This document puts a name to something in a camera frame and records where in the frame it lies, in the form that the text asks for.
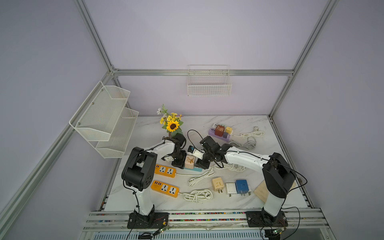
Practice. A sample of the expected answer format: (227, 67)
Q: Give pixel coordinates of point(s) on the sunflower bouquet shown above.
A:
(171, 122)

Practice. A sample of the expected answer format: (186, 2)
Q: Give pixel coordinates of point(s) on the pink butterfly cube adapter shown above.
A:
(190, 162)

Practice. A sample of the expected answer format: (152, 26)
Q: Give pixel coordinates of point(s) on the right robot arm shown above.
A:
(278, 176)

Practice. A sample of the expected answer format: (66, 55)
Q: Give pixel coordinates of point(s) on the brown cube adapter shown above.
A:
(219, 131)

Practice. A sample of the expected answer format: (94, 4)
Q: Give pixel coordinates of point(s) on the beige work glove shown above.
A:
(262, 192)

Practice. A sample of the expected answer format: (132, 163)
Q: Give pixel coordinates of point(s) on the white two-tier mesh shelf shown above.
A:
(105, 121)

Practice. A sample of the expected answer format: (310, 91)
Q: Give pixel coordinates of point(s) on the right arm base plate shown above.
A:
(260, 219)

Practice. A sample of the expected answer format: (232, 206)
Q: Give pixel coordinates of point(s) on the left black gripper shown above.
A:
(179, 164)

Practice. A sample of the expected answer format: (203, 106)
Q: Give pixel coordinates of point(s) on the white wire wall basket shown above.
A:
(209, 81)

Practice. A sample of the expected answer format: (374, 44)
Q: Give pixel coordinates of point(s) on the white charger plug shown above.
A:
(231, 189)

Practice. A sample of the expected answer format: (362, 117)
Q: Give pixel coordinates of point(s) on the purple power strip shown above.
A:
(212, 134)

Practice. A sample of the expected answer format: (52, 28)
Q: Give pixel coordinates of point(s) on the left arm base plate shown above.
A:
(147, 220)

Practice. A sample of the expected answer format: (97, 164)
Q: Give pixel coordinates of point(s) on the yellow cube adapter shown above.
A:
(229, 130)

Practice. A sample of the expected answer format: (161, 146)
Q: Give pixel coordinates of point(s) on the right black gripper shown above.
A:
(200, 163)

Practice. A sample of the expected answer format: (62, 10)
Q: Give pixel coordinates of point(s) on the teal power strip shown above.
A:
(194, 169)

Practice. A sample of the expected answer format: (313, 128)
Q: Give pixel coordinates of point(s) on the blue cube plug adapter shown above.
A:
(242, 187)

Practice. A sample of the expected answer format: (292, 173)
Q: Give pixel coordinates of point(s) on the aluminium front rail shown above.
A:
(297, 224)

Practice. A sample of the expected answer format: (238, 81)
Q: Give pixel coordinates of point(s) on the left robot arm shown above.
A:
(139, 170)

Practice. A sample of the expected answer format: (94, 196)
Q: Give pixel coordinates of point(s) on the orange power strip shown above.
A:
(165, 189)
(165, 171)

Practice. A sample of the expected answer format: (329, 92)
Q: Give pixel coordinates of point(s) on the beige cube plug adapter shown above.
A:
(218, 184)

